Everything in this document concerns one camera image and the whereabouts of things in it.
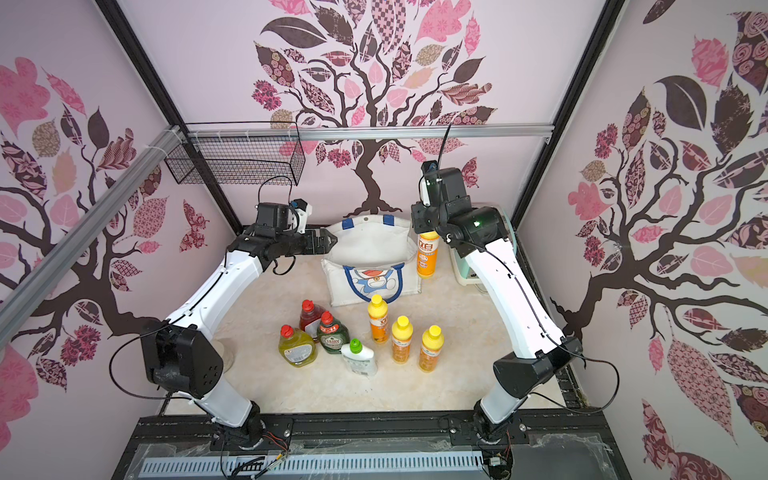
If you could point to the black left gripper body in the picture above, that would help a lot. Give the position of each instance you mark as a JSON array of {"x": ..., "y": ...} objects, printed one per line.
[{"x": 293, "y": 243}]

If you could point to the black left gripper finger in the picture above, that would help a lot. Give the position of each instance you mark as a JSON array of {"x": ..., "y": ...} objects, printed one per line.
[
  {"x": 324, "y": 248},
  {"x": 326, "y": 236}
]

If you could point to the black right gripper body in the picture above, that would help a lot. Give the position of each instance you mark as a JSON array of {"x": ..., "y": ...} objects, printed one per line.
[{"x": 421, "y": 219}]

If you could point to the orange dish soap bottle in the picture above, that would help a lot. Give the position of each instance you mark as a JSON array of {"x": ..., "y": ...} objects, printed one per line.
[
  {"x": 428, "y": 249},
  {"x": 402, "y": 333},
  {"x": 432, "y": 342},
  {"x": 378, "y": 319}
]

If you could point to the white canvas shopping bag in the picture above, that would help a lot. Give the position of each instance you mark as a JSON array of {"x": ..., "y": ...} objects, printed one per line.
[{"x": 374, "y": 255}]

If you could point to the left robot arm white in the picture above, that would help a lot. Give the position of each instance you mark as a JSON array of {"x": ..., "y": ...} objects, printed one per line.
[{"x": 178, "y": 353}]

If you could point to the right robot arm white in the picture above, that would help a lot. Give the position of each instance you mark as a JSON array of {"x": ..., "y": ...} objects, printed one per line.
[{"x": 539, "y": 348}]

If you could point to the red liquid soap bottle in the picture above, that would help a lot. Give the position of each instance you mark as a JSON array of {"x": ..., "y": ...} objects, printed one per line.
[{"x": 310, "y": 317}]

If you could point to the dark green soap bottle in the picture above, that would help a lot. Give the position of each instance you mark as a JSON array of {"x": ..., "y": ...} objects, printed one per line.
[{"x": 332, "y": 333}]

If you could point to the yellow-green soap bottle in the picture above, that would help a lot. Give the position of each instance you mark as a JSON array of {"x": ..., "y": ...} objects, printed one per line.
[{"x": 296, "y": 346}]

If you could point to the mint chrome toaster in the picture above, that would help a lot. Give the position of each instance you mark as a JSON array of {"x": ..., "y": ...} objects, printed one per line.
[{"x": 463, "y": 272}]

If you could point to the white bottle green cap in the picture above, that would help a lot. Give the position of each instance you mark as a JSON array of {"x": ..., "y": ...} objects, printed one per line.
[{"x": 358, "y": 358}]

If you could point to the round beige lid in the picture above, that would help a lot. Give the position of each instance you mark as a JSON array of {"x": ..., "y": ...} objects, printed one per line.
[{"x": 226, "y": 353}]

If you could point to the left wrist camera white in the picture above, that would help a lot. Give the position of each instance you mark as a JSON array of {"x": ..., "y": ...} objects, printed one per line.
[{"x": 301, "y": 210}]

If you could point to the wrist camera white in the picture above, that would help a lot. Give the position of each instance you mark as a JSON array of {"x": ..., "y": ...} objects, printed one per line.
[
  {"x": 301, "y": 210},
  {"x": 429, "y": 184}
]

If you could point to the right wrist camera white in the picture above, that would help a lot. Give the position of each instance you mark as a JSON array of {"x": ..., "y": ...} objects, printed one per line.
[{"x": 429, "y": 184}]

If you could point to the black wire mesh basket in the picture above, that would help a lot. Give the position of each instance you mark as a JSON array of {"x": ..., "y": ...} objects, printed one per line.
[{"x": 239, "y": 153}]

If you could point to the aluminium rail back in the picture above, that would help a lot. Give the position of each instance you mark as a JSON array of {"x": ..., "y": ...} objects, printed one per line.
[{"x": 374, "y": 133}]

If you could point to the aluminium rail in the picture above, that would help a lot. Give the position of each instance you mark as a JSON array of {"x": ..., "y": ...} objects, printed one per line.
[
  {"x": 19, "y": 306},
  {"x": 374, "y": 133}
]

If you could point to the black base frame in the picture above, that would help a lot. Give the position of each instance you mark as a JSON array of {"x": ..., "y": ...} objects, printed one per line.
[{"x": 533, "y": 444}]

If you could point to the aluminium rail left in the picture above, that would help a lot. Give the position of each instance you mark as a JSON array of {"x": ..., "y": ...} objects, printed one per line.
[{"x": 19, "y": 306}]

